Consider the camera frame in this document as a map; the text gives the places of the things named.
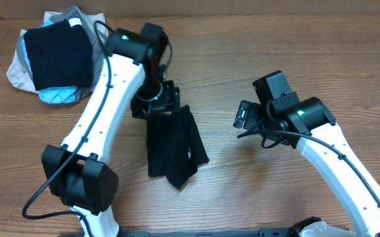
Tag black t-shirt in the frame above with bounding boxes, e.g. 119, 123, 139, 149
146, 105, 209, 189

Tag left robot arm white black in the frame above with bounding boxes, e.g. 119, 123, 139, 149
41, 23, 179, 236

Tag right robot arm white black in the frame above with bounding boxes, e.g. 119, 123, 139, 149
233, 96, 380, 236

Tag folded light blue shirt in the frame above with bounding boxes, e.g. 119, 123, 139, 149
20, 38, 78, 105

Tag folded black shirt on pile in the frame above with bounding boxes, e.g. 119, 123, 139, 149
24, 19, 93, 91

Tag folded beige shirt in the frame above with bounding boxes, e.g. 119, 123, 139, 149
7, 6, 106, 99

